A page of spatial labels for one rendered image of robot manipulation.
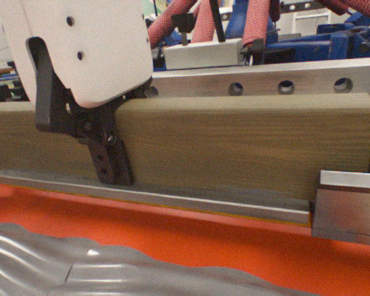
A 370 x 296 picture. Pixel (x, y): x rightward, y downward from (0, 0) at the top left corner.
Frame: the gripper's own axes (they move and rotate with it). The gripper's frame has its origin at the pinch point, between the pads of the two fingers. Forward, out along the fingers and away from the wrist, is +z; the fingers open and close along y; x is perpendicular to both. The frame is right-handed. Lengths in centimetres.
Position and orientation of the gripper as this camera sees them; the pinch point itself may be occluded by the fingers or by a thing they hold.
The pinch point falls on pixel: (123, 152)
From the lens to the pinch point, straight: 23.6
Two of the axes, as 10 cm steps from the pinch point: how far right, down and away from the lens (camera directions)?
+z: 1.3, 8.9, 4.3
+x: 9.3, 0.4, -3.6
